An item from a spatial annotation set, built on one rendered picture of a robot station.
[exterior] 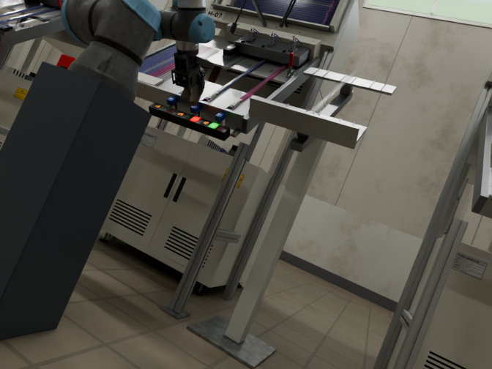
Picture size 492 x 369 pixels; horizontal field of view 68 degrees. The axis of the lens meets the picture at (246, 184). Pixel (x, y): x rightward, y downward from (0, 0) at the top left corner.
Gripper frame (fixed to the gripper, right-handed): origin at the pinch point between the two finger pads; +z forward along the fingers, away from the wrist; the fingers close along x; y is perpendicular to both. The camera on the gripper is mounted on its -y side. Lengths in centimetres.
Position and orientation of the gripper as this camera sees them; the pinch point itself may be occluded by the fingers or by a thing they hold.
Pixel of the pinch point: (194, 101)
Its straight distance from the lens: 139.2
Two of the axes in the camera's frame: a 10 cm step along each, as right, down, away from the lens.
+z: -0.4, 7.7, 6.4
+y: -5.0, 5.4, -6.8
